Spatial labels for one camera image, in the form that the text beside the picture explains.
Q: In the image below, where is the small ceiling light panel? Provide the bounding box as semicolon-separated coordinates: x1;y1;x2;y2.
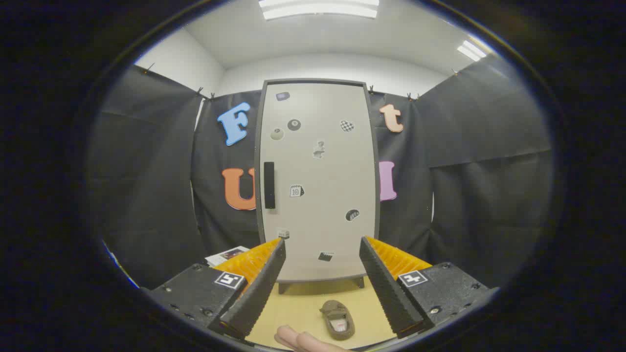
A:
457;40;488;62

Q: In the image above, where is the long ceiling light panel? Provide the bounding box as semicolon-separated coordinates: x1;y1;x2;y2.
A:
258;0;380;21

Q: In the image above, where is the white book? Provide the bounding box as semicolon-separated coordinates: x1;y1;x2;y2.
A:
205;246;250;267

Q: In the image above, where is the black backdrop cloth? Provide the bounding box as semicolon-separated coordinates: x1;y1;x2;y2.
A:
87;54;556;289

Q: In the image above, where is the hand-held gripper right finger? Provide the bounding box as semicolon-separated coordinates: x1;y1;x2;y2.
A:
359;236;500;339

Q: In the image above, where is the grey shoe cabinet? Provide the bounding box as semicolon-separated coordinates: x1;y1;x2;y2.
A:
254;78;381;294

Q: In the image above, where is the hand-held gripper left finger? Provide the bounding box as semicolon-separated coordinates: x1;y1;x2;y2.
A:
142;238;287;341

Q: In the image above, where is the black door handle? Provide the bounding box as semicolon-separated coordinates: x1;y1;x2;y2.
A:
264;162;276;210

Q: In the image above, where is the brown fuzzy shoe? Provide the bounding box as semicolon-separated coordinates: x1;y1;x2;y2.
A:
319;300;356;341

